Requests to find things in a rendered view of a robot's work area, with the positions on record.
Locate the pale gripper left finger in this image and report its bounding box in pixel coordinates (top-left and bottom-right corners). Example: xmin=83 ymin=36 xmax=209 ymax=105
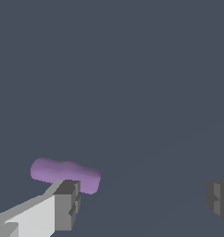
xmin=0 ymin=179 xmax=81 ymax=237

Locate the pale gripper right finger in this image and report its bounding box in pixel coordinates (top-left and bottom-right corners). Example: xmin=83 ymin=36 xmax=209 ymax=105
xmin=205 ymin=179 xmax=224 ymax=229

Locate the purple elongated block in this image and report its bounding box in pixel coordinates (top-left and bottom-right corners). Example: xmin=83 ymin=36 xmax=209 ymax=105
xmin=30 ymin=156 xmax=102 ymax=195

